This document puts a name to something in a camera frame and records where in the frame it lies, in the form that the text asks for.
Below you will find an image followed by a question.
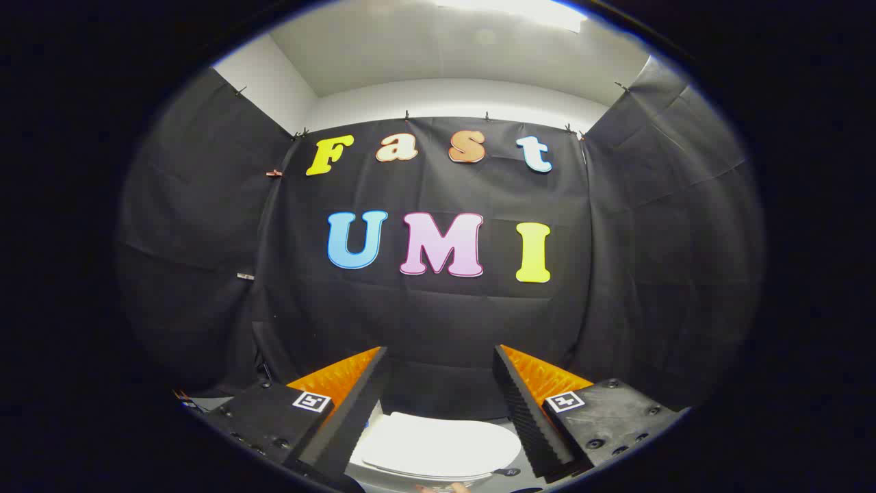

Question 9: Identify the black backdrop cloth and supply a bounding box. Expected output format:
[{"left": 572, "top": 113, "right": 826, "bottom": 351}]
[{"left": 116, "top": 55, "right": 764, "bottom": 422}]

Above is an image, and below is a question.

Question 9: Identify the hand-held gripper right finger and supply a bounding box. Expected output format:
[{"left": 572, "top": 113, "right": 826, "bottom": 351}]
[{"left": 493, "top": 344, "right": 691, "bottom": 484}]

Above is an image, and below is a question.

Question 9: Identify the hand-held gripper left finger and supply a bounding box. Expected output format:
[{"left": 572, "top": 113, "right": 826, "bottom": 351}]
[{"left": 202, "top": 346, "right": 392, "bottom": 483}]

